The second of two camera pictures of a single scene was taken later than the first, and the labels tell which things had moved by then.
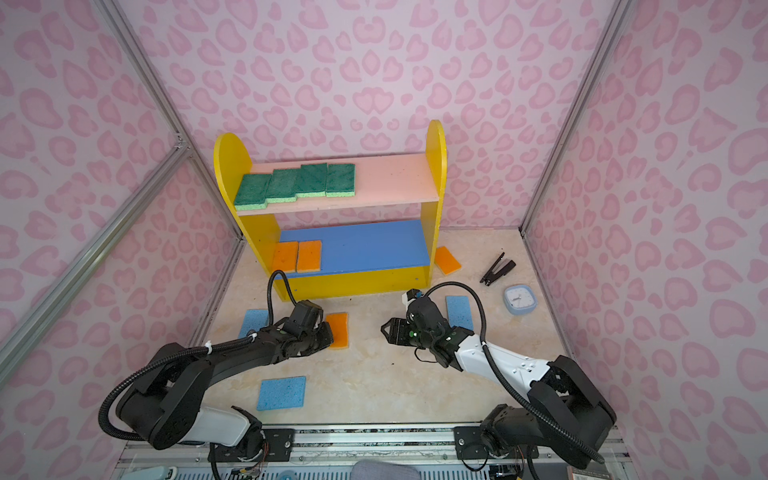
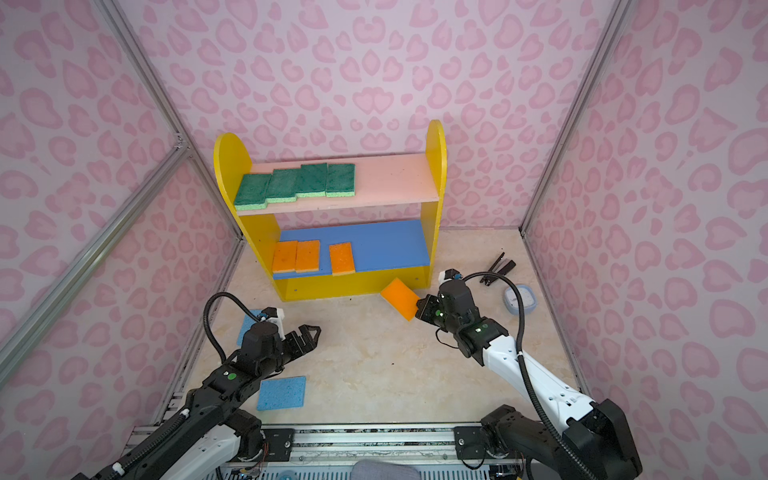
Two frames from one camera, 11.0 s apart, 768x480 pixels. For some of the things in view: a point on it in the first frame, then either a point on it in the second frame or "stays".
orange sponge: [285, 256] stays
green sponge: [340, 180] stays
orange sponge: [309, 258] stays
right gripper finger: [392, 330] to [426, 308]
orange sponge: [446, 261] to [402, 298]
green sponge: [284, 184] stays
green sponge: [312, 180] stays
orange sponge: [339, 323] to [341, 258]
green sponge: [252, 192] stays
